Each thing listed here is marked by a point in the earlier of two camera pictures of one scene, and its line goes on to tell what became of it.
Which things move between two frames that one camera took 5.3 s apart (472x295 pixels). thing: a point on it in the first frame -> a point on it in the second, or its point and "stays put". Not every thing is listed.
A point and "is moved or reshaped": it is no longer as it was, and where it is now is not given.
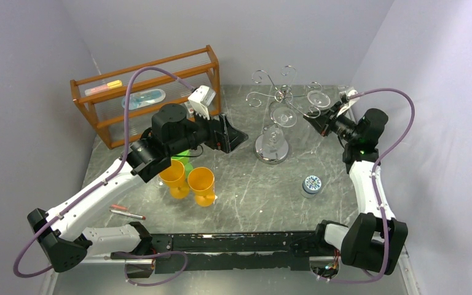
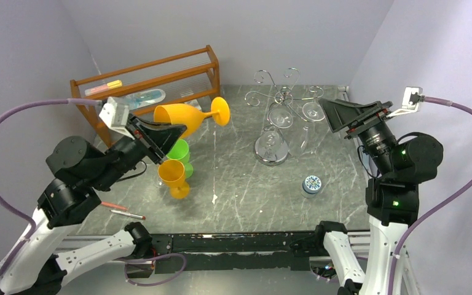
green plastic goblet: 184,158 stays put
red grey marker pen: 129,214 stays put
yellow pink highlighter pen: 111,84 stays put
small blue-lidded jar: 311,186 stays put
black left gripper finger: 229,137 -> 158,139
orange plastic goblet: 201,180 is moved or reshaped
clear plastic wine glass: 318,101 -> 314,134
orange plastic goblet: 173,177 stays put
